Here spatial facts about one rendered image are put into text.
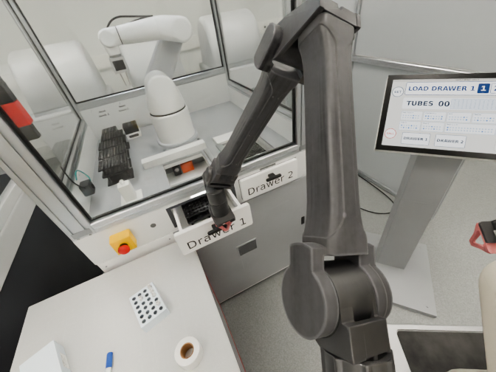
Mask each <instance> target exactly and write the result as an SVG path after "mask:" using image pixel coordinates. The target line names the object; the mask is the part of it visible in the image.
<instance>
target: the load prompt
mask: <svg viewBox="0 0 496 372"><path fill-rule="evenodd" d="M404 95H487V96H496V81H450V82H407V83H406V88H405V92H404Z"/></svg>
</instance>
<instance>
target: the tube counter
mask: <svg viewBox="0 0 496 372"><path fill-rule="evenodd" d="M437 109H446V110H476V111H496V98H439V99H438V105H437Z"/></svg>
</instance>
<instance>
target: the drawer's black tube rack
mask: <svg viewBox="0 0 496 372"><path fill-rule="evenodd" d="M209 204H210V203H209V201H208V198H207V195H206V196H202V197H200V198H198V199H195V200H193V201H190V202H188V203H186V204H183V205H181V206H182V210H183V212H184V214H185V215H187V214H189V213H192V212H193V211H196V210H198V209H201V208H203V207H206V206H207V205H209ZM210 216H211V215H210V212H209V210H206V211H204V212H203V213H200V214H198V215H195V216H192V217H190V218H187V222H188V224H192V225H193V223H194V222H196V221H199V220H201V219H203V218H206V217H208V218H210Z"/></svg>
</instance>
